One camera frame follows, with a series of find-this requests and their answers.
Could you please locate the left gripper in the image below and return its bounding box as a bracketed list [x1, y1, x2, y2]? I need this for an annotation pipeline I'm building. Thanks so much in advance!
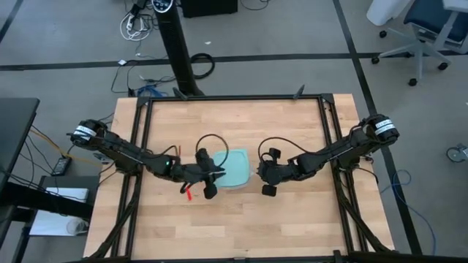
[170, 163, 227, 200]

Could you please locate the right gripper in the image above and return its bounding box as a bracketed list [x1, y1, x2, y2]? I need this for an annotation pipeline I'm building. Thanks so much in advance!
[257, 159, 299, 198]

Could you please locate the mint green container lid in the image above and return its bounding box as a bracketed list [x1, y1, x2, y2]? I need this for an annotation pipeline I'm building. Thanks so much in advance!
[211, 148, 252, 190]

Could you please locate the black tower fan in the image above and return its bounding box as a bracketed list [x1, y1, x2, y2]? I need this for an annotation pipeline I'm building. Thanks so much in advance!
[151, 0, 205, 98]

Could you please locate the clear cup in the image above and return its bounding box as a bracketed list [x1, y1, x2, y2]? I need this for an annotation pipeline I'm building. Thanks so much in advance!
[66, 218, 90, 236]

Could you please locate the white box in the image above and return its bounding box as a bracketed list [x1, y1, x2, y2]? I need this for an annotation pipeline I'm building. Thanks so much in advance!
[28, 186, 90, 237]

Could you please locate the black power adapter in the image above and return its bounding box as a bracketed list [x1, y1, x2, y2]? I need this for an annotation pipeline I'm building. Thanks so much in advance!
[50, 156, 73, 178]

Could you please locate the black desk stand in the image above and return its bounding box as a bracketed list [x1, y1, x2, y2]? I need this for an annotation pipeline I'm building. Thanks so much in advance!
[0, 175, 100, 222]

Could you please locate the black box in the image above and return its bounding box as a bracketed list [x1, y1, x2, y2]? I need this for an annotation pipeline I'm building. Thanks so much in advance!
[180, 0, 239, 19]

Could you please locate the grey caster wheel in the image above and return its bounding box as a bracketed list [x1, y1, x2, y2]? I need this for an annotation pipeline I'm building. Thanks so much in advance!
[445, 143, 468, 164]

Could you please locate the black desk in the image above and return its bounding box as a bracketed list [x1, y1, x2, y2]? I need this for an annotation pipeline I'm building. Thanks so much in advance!
[0, 97, 40, 187]

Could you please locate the white bin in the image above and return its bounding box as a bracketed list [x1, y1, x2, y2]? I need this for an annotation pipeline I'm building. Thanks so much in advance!
[366, 0, 413, 27]

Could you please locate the blue grey office chair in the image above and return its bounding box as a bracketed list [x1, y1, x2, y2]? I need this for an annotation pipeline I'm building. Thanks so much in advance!
[371, 0, 468, 87]

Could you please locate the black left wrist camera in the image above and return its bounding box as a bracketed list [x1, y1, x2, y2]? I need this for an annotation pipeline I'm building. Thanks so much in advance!
[195, 148, 215, 172]

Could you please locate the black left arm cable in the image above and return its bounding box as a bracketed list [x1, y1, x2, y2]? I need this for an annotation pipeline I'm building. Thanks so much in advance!
[195, 133, 230, 169]

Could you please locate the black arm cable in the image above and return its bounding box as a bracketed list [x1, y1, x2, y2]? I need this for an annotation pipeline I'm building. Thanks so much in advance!
[195, 133, 230, 169]
[257, 137, 312, 162]

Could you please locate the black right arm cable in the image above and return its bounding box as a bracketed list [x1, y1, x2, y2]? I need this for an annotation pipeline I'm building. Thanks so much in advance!
[257, 137, 312, 162]

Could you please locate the black aluminium table frame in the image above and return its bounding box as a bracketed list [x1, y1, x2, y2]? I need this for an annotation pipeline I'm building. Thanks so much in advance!
[83, 93, 398, 263]

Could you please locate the blue cable bundle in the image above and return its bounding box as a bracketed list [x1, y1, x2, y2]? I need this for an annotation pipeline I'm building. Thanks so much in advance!
[135, 83, 167, 98]

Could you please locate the black coiled cable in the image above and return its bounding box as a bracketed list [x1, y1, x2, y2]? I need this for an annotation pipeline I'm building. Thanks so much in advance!
[189, 53, 216, 80]

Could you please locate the long blue cable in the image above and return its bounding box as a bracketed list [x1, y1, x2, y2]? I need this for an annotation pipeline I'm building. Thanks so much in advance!
[379, 169, 438, 256]

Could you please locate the yellow cable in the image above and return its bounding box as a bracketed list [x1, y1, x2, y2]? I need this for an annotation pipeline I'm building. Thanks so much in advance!
[29, 127, 103, 169]

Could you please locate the white power strip with cables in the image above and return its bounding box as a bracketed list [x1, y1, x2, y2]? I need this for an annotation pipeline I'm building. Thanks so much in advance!
[119, 12, 153, 42]

